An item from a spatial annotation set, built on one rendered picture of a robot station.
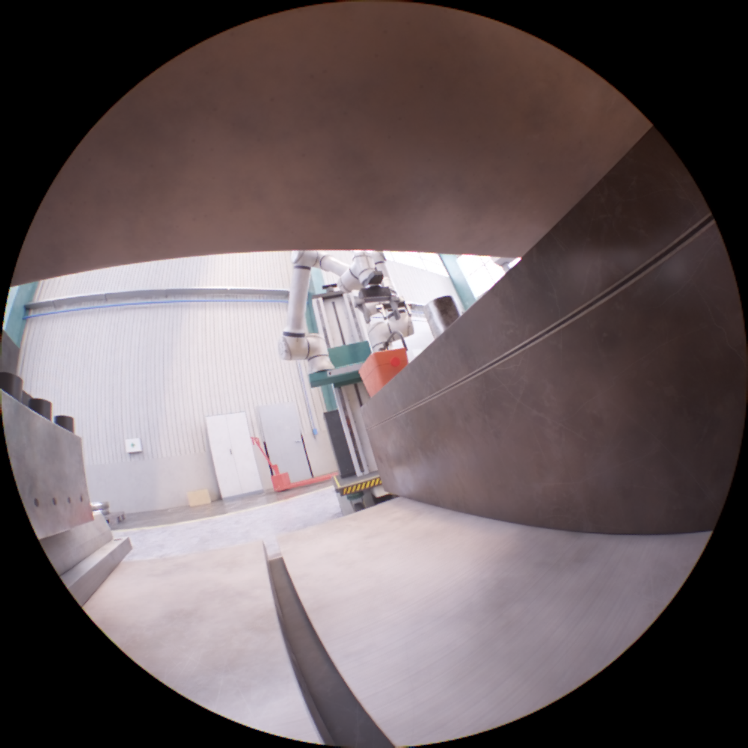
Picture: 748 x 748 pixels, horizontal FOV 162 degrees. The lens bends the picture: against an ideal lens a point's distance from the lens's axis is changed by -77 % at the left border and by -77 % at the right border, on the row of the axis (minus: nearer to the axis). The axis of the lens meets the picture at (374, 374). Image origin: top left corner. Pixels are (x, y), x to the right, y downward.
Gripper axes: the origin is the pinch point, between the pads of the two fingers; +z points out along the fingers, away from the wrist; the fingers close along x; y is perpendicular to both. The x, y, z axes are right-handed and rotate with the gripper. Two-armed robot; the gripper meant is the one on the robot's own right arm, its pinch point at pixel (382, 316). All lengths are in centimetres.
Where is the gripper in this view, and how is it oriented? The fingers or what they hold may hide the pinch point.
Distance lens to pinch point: 108.4
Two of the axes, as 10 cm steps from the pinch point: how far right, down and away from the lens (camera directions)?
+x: -9.2, 1.8, -3.6
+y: -2.9, 3.2, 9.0
